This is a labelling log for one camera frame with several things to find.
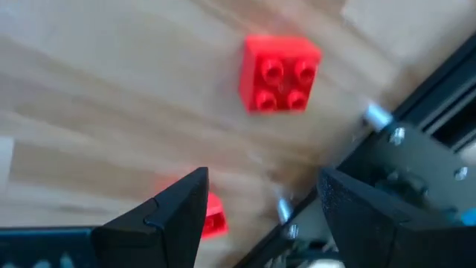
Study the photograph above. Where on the black aluminium table frame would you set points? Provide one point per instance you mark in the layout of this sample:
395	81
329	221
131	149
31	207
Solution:
446	74

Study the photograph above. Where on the red two-by-two brick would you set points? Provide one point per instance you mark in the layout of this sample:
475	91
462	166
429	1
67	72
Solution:
279	74
215	216

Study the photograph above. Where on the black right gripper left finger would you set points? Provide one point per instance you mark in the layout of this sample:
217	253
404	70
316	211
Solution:
160	238

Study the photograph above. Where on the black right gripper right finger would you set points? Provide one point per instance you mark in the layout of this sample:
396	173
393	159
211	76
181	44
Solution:
372	238

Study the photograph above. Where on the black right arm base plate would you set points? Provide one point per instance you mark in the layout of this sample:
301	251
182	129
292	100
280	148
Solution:
420	160

